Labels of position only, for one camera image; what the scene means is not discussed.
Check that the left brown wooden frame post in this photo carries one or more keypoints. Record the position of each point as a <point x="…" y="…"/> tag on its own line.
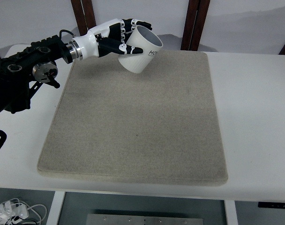
<point x="84" y="15"/>

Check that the metal plate with screws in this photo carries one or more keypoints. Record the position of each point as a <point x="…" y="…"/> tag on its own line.
<point x="108" y="219"/>

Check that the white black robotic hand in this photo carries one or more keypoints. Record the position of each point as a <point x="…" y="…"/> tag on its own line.
<point x="109" y="37"/>

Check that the beige felt mat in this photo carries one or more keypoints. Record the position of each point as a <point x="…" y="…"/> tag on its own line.
<point x="157" y="127"/>

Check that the black desk control panel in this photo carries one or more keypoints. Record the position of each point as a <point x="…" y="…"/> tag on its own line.
<point x="272" y="205"/>

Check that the white power adapter with cables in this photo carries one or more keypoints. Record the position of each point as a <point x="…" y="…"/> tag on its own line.
<point x="18" y="212"/>

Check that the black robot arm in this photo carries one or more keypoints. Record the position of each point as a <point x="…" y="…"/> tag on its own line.
<point x="22" y="74"/>

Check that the middle brown wooden frame post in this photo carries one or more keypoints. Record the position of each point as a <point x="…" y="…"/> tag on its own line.
<point x="194" y="24"/>

